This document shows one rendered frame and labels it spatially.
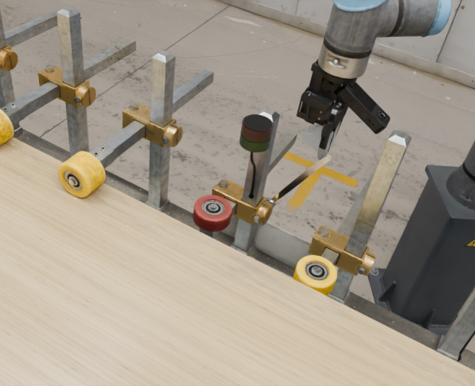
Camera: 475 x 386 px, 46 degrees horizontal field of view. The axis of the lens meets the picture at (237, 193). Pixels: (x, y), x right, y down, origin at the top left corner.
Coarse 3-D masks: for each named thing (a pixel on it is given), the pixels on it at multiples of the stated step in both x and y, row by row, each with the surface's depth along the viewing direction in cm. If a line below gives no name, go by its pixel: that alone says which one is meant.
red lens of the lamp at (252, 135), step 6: (252, 114) 108; (258, 114) 108; (270, 120) 107; (246, 126) 104; (246, 132) 105; (252, 132) 104; (258, 132) 104; (264, 132) 104; (270, 132) 105; (246, 138) 105; (252, 138) 105; (258, 138) 104; (264, 138) 105
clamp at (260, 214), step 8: (232, 184) 127; (216, 192) 125; (224, 192) 125; (232, 192) 125; (240, 192) 126; (232, 200) 124; (240, 200) 124; (264, 200) 125; (240, 208) 125; (248, 208) 123; (256, 208) 122; (264, 208) 123; (272, 208) 126; (240, 216) 126; (248, 216) 125; (256, 216) 123; (264, 216) 123
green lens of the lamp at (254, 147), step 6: (240, 138) 108; (270, 138) 107; (240, 144) 108; (246, 144) 106; (252, 144) 105; (258, 144) 105; (264, 144) 106; (252, 150) 106; (258, 150) 106; (264, 150) 107
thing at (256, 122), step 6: (246, 120) 106; (252, 120) 106; (258, 120) 106; (264, 120) 106; (252, 126) 104; (258, 126) 105; (264, 126) 105; (270, 126) 105; (252, 156) 110; (252, 162) 112; (252, 180) 118; (252, 186) 119; (252, 192) 120
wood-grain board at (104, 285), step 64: (0, 192) 112; (64, 192) 114; (0, 256) 100; (64, 256) 102; (128, 256) 104; (192, 256) 106; (0, 320) 91; (64, 320) 92; (128, 320) 94; (192, 320) 95; (256, 320) 97; (320, 320) 99; (0, 384) 83; (64, 384) 84; (128, 384) 85; (192, 384) 87; (256, 384) 88; (320, 384) 89; (384, 384) 91; (448, 384) 92
